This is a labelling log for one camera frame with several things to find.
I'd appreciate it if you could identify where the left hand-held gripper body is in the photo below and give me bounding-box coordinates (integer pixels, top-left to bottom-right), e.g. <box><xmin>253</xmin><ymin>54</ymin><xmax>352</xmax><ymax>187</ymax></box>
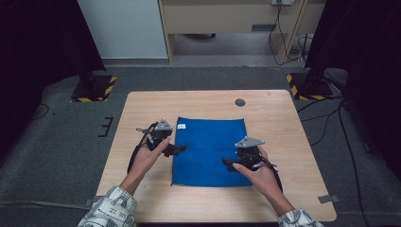
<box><xmin>145</xmin><ymin>118</ymin><xmax>174</xmax><ymax>153</ymax></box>

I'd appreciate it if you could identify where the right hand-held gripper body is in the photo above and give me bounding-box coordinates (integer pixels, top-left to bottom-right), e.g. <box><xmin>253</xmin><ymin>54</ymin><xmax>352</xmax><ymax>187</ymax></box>
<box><xmin>234</xmin><ymin>135</ymin><xmax>270</xmax><ymax>173</ymax></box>

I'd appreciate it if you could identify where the blue cloth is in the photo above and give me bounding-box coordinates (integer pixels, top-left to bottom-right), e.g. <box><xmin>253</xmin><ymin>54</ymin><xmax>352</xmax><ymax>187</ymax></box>
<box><xmin>170</xmin><ymin>116</ymin><xmax>253</xmax><ymax>187</ymax></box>

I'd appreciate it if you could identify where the person's left hand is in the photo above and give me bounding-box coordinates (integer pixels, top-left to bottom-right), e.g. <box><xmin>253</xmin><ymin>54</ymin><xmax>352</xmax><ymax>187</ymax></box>
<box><xmin>126</xmin><ymin>135</ymin><xmax>172</xmax><ymax>190</ymax></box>

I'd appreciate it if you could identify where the person's right hand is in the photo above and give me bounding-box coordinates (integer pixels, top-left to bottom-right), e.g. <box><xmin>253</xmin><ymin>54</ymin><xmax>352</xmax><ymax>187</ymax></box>
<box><xmin>232</xmin><ymin>145</ymin><xmax>282</xmax><ymax>200</ymax></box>

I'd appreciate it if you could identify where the black striped stand base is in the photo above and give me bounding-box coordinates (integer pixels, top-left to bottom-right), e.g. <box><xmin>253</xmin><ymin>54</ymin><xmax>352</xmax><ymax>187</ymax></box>
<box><xmin>70</xmin><ymin>70</ymin><xmax>118</xmax><ymax>103</ymax></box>
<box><xmin>286</xmin><ymin>70</ymin><xmax>335</xmax><ymax>101</ymax></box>

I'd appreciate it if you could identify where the grey tape strip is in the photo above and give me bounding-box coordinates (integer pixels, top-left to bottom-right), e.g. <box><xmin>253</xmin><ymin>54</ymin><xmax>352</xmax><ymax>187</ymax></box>
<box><xmin>317</xmin><ymin>194</ymin><xmax>341</xmax><ymax>204</ymax></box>
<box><xmin>83</xmin><ymin>195</ymin><xmax>109</xmax><ymax>208</ymax></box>

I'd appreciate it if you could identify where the white cabinet panel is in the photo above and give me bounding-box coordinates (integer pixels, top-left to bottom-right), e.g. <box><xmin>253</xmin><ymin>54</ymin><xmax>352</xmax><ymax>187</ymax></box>
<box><xmin>77</xmin><ymin>0</ymin><xmax>169</xmax><ymax>61</ymax></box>

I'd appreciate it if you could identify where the light wooden desk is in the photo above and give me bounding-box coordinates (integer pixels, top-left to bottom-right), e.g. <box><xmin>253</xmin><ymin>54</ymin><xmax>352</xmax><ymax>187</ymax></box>
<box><xmin>157</xmin><ymin>0</ymin><xmax>327</xmax><ymax>66</ymax></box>

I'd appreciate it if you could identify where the black curtain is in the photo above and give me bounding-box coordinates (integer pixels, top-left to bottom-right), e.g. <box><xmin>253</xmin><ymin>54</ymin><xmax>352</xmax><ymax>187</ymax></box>
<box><xmin>304</xmin><ymin>0</ymin><xmax>401</xmax><ymax>181</ymax></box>
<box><xmin>0</xmin><ymin>0</ymin><xmax>107</xmax><ymax>165</ymax></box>

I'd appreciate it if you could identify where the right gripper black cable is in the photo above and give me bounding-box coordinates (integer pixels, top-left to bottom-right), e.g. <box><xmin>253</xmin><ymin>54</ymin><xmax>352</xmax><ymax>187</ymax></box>
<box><xmin>256</xmin><ymin>154</ymin><xmax>284</xmax><ymax>194</ymax></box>

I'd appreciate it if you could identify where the long black floor cable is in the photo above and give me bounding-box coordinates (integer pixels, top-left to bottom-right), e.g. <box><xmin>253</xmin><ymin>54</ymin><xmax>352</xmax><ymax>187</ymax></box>
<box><xmin>338</xmin><ymin>105</ymin><xmax>371</xmax><ymax>227</ymax></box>

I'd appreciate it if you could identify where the black hanging cable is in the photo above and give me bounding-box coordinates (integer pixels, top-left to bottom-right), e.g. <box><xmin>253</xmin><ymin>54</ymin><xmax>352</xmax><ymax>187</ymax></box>
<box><xmin>268</xmin><ymin>3</ymin><xmax>306</xmax><ymax>67</ymax></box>

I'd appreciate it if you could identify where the thin black floor cable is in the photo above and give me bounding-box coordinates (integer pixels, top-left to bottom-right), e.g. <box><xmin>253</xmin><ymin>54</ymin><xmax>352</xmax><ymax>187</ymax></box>
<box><xmin>30</xmin><ymin>103</ymin><xmax>51</xmax><ymax>122</ymax></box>

